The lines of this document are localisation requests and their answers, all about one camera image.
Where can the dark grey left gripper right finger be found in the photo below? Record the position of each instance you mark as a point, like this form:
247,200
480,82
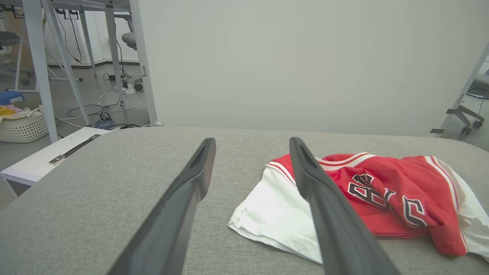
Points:
336,229

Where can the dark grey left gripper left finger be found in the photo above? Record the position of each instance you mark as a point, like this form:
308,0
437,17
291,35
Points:
175,214

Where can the red and white basketball jersey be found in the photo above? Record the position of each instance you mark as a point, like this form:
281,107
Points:
420,175

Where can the white power strip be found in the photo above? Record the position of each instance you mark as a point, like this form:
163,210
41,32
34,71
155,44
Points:
129,91

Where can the grey chair with wheeled base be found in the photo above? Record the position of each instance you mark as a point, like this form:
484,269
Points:
464,114

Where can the white woven laundry basket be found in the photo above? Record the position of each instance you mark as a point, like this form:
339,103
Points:
23,130

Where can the white partition panel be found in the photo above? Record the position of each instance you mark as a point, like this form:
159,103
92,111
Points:
305,57

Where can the grey office chair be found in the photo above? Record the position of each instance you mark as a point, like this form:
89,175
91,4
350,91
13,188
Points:
129,38

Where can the yellow and white clothes pile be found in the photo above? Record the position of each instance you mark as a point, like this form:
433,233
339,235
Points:
7,112

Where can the blue box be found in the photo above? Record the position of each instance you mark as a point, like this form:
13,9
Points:
9,98

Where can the white metal table frame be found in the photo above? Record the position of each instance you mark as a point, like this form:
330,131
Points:
40,57

